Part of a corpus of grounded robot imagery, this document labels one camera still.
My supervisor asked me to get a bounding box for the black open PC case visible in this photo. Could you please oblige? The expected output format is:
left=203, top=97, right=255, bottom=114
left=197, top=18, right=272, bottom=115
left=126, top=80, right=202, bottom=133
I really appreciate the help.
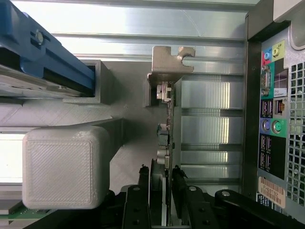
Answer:
left=241, top=0, right=305, bottom=229

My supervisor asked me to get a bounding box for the green RAM stick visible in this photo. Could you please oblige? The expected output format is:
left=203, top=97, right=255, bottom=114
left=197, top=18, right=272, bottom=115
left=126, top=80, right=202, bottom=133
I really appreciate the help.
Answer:
left=0, top=206, right=57, bottom=220

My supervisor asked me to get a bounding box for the grey 3D-printed parts rack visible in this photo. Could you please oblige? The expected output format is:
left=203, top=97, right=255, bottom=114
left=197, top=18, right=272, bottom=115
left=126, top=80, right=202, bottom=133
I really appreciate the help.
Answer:
left=0, top=59, right=182, bottom=213

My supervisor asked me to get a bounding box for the hard disk in blue carrier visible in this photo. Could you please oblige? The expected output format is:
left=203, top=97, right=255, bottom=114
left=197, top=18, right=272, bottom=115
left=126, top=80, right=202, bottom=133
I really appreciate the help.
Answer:
left=0, top=0, right=99, bottom=99

